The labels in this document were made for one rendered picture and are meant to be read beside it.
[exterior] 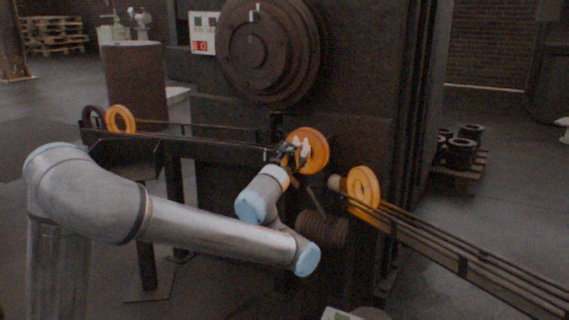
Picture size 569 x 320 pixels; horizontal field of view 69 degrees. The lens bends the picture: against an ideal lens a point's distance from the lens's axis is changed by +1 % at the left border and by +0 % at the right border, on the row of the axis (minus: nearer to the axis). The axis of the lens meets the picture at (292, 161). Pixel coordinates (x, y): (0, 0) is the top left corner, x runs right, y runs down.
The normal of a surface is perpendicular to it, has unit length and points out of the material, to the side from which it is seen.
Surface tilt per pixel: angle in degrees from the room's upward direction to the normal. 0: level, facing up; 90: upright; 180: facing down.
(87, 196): 54
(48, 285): 85
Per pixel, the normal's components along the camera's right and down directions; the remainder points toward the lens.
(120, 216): 0.50, 0.05
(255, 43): -0.46, 0.32
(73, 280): 0.81, 0.29
